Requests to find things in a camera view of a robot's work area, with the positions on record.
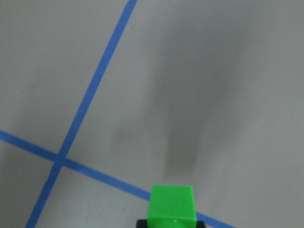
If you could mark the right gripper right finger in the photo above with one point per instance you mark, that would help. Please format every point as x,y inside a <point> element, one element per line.
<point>200,224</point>

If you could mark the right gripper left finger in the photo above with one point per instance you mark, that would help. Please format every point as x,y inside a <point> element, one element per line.
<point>141,223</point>

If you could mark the green cube block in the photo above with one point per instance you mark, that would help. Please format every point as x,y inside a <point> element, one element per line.
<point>171,206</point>

